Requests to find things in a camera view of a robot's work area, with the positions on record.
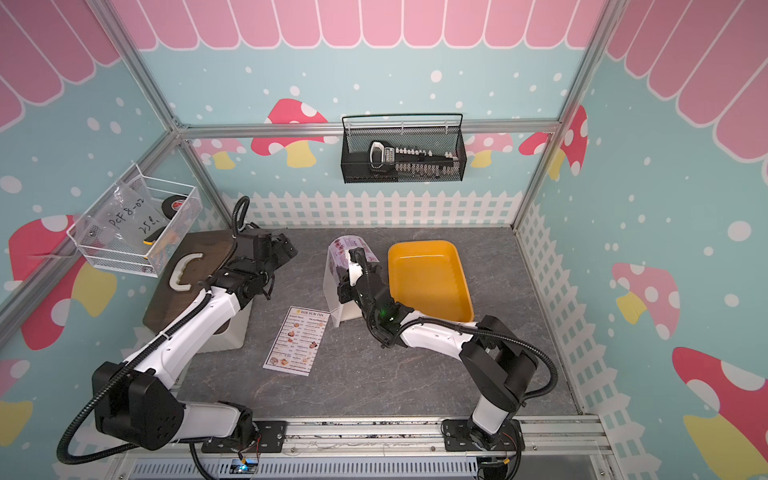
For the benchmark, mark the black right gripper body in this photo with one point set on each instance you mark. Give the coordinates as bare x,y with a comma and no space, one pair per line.
350,293

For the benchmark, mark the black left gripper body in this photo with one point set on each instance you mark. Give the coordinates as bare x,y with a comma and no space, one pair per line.
267,271

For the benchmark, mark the pink special menu sheet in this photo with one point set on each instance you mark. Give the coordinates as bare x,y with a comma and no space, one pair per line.
338,254

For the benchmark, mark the yellow-header menu sheet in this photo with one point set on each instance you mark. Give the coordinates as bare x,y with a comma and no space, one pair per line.
296,345

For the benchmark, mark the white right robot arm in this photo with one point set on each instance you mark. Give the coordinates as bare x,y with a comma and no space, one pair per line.
506,370

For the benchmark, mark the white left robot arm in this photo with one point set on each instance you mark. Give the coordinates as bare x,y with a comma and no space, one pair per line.
132,400

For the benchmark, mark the yellow plastic tray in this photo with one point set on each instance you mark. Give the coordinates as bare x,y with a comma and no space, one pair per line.
428,276

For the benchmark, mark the white box with brown lid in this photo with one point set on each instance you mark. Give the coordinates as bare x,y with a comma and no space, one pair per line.
194,260

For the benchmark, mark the black tape roll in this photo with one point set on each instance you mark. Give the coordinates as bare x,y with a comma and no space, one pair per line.
172,204

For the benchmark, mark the socket set in basket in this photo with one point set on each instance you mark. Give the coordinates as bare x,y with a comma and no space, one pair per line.
401,164

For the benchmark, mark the clear labelled plastic bag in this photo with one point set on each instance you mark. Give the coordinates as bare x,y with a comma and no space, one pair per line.
129,216

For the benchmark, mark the black wire wall basket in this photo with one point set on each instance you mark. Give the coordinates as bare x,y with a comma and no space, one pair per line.
438,132

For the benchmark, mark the white wire wall basket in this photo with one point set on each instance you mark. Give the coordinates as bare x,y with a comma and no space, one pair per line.
87,236

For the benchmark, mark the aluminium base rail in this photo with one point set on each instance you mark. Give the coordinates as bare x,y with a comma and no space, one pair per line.
531,447

